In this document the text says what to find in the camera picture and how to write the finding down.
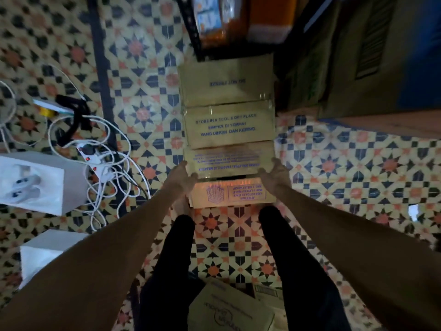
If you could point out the black handheld clamp tool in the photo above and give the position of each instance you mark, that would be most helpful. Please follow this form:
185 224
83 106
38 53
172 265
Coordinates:
72 117

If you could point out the plain white carton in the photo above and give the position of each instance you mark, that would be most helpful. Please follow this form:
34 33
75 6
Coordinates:
48 255

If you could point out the person's right forearm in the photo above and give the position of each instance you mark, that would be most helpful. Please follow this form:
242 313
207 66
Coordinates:
358 258

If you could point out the orange carton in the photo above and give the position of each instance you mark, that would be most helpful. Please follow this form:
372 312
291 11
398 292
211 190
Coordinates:
272 17

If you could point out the white power adapter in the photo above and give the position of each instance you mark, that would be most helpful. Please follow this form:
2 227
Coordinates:
45 108

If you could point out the white appliance carton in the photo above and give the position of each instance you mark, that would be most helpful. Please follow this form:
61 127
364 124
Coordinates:
34 182

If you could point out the small white paper scrap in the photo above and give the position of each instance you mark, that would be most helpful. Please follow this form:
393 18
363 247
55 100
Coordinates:
413 211

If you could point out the person's right hand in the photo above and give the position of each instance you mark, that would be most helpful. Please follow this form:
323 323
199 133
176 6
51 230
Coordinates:
277 181

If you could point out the person's left hand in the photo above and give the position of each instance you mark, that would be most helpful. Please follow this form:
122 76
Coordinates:
180 181

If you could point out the printed cardboard box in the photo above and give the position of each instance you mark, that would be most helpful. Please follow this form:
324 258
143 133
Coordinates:
227 127

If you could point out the person's left forearm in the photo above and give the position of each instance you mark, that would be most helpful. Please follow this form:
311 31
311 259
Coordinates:
83 272

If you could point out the white power strip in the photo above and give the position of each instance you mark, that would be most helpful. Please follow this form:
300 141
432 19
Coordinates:
93 156

